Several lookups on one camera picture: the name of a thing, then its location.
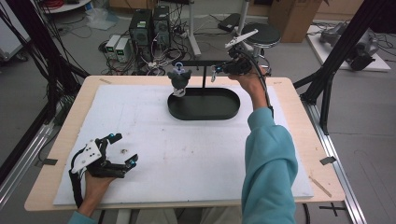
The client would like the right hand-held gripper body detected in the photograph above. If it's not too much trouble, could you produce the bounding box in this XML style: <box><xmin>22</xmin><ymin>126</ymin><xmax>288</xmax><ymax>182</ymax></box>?
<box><xmin>224</xmin><ymin>28</ymin><xmax>260</xmax><ymax>77</ymax></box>

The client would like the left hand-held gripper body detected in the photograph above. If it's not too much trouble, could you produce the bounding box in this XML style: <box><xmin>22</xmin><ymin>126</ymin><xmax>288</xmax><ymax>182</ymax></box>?
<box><xmin>70</xmin><ymin>139</ymin><xmax>126</xmax><ymax>179</ymax></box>

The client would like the black tray with hook rack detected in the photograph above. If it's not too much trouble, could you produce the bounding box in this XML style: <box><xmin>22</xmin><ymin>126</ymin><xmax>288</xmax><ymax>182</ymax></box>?
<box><xmin>166</xmin><ymin>59</ymin><xmax>242</xmax><ymax>121</ymax></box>

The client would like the black and pink plush keychain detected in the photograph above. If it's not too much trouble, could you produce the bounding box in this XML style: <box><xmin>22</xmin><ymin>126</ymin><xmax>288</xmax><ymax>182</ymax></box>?
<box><xmin>166</xmin><ymin>62</ymin><xmax>193</xmax><ymax>98</ymax></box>

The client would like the person's right hand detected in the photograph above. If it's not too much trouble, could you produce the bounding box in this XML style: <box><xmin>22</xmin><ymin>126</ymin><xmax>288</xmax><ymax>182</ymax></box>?
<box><xmin>228</xmin><ymin>65</ymin><xmax>270</xmax><ymax>111</ymax></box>

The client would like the person's left hand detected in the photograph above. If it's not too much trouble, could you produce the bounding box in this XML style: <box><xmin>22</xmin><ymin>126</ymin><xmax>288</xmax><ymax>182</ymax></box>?
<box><xmin>77</xmin><ymin>170</ymin><xmax>115</xmax><ymax>217</ymax></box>

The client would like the black round stool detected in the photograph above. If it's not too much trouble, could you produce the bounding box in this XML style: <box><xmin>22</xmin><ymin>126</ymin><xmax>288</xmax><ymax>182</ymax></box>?
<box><xmin>233</xmin><ymin>21</ymin><xmax>282</xmax><ymax>77</ymax></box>

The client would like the flat black device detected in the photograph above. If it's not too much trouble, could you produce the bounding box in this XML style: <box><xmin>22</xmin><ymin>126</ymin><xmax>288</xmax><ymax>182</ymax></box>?
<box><xmin>217</xmin><ymin>12</ymin><xmax>242</xmax><ymax>34</ymax></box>

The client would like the white foam mat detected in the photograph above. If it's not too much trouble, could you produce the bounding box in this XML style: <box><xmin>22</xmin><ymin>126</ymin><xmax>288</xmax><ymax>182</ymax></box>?
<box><xmin>52</xmin><ymin>84</ymin><xmax>315</xmax><ymax>207</ymax></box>

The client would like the white table leg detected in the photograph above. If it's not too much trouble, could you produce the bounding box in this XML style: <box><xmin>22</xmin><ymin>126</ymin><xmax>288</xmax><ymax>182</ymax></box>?
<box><xmin>235</xmin><ymin>0</ymin><xmax>254</xmax><ymax>52</ymax></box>
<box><xmin>186</xmin><ymin>0</ymin><xmax>203</xmax><ymax>58</ymax></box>

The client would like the brown cardboard box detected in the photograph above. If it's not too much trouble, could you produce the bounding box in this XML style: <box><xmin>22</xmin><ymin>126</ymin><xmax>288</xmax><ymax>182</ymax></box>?
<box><xmin>267</xmin><ymin>0</ymin><xmax>331</xmax><ymax>44</ymax></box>

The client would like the slim black computer tower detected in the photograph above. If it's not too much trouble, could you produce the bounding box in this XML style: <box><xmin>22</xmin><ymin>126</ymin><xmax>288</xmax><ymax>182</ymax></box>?
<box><xmin>151</xmin><ymin>5</ymin><xmax>172</xmax><ymax>51</ymax></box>

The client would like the large black computer tower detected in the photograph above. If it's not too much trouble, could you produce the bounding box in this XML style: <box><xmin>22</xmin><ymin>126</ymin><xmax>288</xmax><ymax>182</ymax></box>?
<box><xmin>128</xmin><ymin>8</ymin><xmax>154</xmax><ymax>63</ymax></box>

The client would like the white power supply unit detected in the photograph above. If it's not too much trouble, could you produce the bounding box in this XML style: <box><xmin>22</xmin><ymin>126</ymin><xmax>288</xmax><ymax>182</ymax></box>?
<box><xmin>105</xmin><ymin>34</ymin><xmax>122</xmax><ymax>61</ymax></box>
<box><xmin>114</xmin><ymin>37</ymin><xmax>132</xmax><ymax>63</ymax></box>

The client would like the white floor board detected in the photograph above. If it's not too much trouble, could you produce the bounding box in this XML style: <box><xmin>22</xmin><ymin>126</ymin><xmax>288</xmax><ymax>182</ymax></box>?
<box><xmin>305</xmin><ymin>24</ymin><xmax>392</xmax><ymax>73</ymax></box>

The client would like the grey machine part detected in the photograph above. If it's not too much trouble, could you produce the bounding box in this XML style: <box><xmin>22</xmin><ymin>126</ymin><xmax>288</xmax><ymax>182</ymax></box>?
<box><xmin>318</xmin><ymin>21</ymin><xmax>348</xmax><ymax>49</ymax></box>

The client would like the clear plastic bag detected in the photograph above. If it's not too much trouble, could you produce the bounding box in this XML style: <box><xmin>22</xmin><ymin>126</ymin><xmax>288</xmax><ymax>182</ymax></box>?
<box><xmin>85</xmin><ymin>7</ymin><xmax>120</xmax><ymax>32</ymax></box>

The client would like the black and grey machine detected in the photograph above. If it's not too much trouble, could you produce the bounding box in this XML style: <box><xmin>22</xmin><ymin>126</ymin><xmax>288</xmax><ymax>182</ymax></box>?
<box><xmin>346</xmin><ymin>28</ymin><xmax>381</xmax><ymax>72</ymax></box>

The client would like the round white table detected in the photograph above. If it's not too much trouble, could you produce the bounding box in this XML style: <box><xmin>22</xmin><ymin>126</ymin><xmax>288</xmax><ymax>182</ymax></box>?
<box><xmin>39</xmin><ymin>0</ymin><xmax>92</xmax><ymax>15</ymax></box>

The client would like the white cabinet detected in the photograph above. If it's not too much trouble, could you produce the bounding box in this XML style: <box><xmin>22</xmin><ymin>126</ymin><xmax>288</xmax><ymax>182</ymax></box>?
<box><xmin>0</xmin><ymin>0</ymin><xmax>32</xmax><ymax>62</ymax></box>

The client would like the thin wooden stick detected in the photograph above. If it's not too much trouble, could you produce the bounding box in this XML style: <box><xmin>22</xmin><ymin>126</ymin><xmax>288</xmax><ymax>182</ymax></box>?
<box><xmin>308</xmin><ymin>175</ymin><xmax>332</xmax><ymax>199</ymax></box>

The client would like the black tape cross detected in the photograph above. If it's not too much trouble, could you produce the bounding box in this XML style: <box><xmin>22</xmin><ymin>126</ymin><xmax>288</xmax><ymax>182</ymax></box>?
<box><xmin>318</xmin><ymin>202</ymin><xmax>347</xmax><ymax>217</ymax></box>

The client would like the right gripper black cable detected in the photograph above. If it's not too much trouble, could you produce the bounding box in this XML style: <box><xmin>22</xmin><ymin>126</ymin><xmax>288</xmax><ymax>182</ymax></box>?
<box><xmin>241</xmin><ymin>49</ymin><xmax>276</xmax><ymax>119</ymax></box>

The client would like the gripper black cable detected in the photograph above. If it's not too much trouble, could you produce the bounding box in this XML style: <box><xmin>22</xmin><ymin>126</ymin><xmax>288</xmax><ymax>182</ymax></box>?
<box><xmin>68</xmin><ymin>148</ymin><xmax>86</xmax><ymax>209</ymax></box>
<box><xmin>241</xmin><ymin>49</ymin><xmax>276</xmax><ymax>119</ymax></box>

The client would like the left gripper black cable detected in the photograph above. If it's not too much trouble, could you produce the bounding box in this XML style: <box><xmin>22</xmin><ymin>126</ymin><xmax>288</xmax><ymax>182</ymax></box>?
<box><xmin>68</xmin><ymin>148</ymin><xmax>86</xmax><ymax>209</ymax></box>

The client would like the tangle of floor cables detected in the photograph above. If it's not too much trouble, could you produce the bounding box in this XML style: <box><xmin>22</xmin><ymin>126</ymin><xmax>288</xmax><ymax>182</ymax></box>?
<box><xmin>98</xmin><ymin>6</ymin><xmax>191</xmax><ymax>77</ymax></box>

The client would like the aluminium rail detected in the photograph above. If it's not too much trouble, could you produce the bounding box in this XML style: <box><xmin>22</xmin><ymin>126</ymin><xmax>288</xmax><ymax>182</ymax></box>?
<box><xmin>0</xmin><ymin>121</ymin><xmax>56</xmax><ymax>210</ymax></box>
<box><xmin>303</xmin><ymin>100</ymin><xmax>369</xmax><ymax>224</ymax></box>

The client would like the black metal frame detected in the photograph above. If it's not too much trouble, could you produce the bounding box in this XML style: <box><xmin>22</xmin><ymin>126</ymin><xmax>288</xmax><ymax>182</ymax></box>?
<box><xmin>0</xmin><ymin>0</ymin><xmax>92</xmax><ymax>188</ymax></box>
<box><xmin>292</xmin><ymin>0</ymin><xmax>396</xmax><ymax>136</ymax></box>

